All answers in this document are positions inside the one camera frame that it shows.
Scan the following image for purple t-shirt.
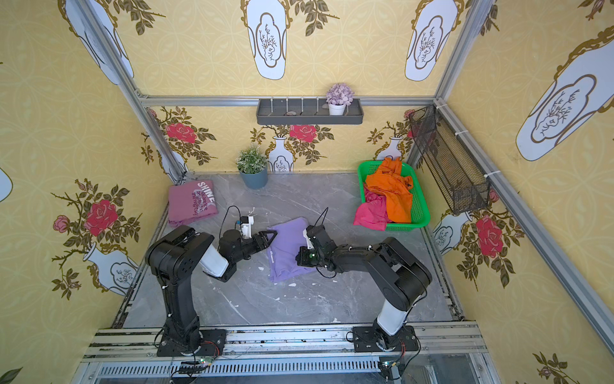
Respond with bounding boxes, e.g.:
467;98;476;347
267;217;314;283

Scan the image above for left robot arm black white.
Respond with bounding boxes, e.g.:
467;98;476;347
146;226;278;358

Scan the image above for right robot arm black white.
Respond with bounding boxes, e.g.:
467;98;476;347
296;225;433;352

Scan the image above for magenta t-shirt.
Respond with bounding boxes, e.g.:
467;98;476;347
353;187;391;231

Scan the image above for green plant blue pot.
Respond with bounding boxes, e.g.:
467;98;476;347
237;144;268;190

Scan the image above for orange t-shirt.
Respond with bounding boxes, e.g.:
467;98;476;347
366;158;414;223

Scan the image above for green plastic basket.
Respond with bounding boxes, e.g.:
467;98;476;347
358;161;430;231

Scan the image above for purple flower white pot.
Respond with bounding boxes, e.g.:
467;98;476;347
326;83;354;116

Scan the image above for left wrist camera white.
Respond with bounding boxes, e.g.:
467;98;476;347
239;215;254;240

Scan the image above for grey wall shelf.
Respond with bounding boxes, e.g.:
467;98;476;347
256;97;365;126

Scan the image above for black wire mesh basket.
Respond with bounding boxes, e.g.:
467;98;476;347
409;106;491;214

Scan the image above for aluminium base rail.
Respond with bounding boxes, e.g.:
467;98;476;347
73;322;500;383

